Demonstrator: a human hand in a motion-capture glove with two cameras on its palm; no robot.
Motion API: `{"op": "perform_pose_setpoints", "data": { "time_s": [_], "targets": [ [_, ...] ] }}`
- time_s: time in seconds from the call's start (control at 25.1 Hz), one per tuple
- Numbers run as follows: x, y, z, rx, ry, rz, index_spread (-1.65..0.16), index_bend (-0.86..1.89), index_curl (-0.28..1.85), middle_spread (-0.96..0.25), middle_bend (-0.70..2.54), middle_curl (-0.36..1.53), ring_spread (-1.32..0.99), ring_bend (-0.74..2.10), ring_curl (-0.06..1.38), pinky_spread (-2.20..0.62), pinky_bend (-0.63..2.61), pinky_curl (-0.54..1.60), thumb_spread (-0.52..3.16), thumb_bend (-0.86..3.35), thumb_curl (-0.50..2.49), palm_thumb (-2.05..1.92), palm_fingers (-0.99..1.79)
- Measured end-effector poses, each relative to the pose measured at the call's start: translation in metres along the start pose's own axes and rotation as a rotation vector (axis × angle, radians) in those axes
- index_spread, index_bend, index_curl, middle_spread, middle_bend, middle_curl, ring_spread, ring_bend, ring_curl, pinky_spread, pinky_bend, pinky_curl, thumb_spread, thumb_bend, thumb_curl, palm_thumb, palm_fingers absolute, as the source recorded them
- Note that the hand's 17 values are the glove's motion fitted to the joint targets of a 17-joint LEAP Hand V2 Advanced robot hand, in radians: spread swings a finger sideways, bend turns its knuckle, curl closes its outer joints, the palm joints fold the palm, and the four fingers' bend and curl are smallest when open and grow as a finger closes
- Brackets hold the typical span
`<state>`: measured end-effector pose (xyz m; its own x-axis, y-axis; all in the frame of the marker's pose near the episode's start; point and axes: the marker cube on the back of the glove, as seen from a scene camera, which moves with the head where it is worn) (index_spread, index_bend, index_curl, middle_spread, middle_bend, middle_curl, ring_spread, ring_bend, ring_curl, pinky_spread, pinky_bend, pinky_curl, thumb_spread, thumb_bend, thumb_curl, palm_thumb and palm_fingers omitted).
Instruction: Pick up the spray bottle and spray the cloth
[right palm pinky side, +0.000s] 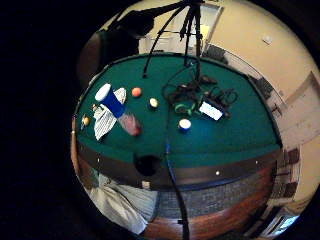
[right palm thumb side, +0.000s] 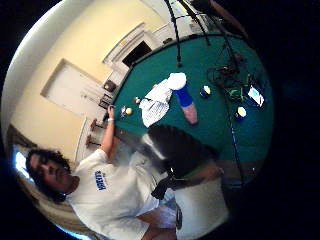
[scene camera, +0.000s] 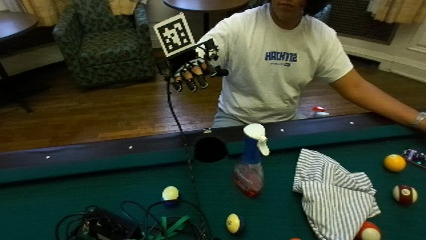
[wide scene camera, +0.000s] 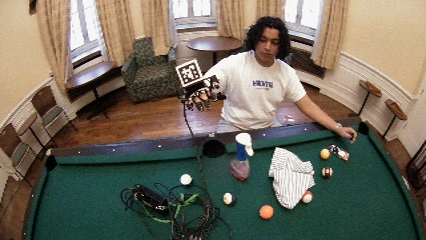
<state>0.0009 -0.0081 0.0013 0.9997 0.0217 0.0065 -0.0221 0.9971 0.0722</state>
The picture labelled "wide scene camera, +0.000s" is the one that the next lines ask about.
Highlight white marker cube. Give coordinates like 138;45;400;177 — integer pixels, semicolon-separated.
174;58;205;89

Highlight small wooden stand table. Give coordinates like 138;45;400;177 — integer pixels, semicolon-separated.
380;98;408;140
355;79;383;116

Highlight person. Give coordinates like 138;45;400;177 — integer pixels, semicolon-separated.
201;15;359;144

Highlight green patterned armchair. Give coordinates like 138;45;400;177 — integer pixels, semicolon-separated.
120;36;183;103

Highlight dark wooden chair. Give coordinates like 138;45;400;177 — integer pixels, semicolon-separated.
404;139;426;192

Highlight round dark wood table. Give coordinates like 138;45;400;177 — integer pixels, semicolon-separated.
185;35;245;65

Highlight spray bottle with white trigger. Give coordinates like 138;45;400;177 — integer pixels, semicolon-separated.
229;132;255;182

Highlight striped white cloth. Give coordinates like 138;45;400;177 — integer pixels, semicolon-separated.
267;146;317;210

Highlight orange striped billiard ball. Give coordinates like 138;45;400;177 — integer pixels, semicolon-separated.
299;190;314;205

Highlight white cue ball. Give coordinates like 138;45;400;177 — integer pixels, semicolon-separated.
178;173;194;186

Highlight dark radiator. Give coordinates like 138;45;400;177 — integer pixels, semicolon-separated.
286;46;327;80

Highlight beige curtain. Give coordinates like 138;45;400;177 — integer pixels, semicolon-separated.
34;0;74;92
94;0;137;67
254;0;287;21
215;0;246;42
140;0;175;57
309;0;350;70

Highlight dark wood side table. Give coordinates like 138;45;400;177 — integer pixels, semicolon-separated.
64;60;120;121

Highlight window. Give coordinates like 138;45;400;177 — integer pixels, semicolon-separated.
68;0;108;64
283;0;325;43
170;0;219;32

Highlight yellow striped billiard ball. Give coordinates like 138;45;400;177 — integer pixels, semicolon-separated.
222;192;237;206

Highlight black electronics box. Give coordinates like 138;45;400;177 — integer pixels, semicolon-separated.
133;183;170;213

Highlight brown backed chair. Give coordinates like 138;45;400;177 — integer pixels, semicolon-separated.
29;84;78;141
0;122;38;188

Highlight green pool table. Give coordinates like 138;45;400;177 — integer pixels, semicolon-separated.
24;116;426;240

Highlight black glove cable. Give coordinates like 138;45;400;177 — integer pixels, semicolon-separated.
178;96;210;188

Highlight green cable strap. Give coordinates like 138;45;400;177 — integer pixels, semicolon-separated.
150;192;201;224

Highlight bundle of black cables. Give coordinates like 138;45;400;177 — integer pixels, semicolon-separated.
118;181;234;240

